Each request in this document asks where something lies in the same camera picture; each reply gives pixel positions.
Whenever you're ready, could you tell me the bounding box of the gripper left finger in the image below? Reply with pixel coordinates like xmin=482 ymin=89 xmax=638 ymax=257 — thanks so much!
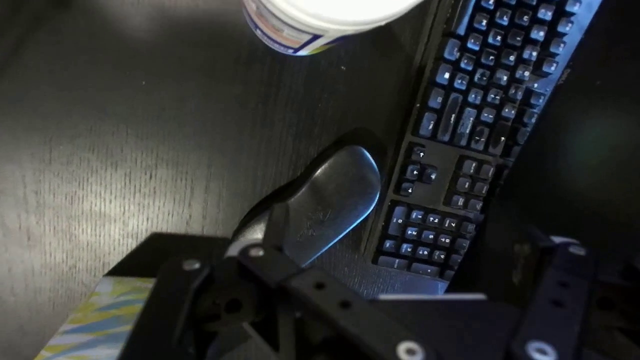
xmin=119 ymin=202 xmax=427 ymax=360

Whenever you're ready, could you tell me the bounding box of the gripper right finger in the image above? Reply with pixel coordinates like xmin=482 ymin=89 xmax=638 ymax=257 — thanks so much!
xmin=510 ymin=227 xmax=640 ymax=360

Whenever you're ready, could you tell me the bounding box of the black spectacle case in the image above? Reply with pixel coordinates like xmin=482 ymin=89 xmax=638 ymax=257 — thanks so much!
xmin=231 ymin=144 xmax=384 ymax=268

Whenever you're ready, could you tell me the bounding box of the black computer keyboard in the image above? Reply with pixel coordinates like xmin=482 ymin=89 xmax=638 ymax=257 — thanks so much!
xmin=367 ymin=0 xmax=607 ymax=297

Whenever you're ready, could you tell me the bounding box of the colourful patterned box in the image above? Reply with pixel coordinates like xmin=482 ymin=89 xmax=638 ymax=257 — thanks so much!
xmin=34 ymin=232 xmax=247 ymax=360

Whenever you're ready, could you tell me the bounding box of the white plastic tub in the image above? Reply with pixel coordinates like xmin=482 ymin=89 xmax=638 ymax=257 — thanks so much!
xmin=241 ymin=0 xmax=427 ymax=56

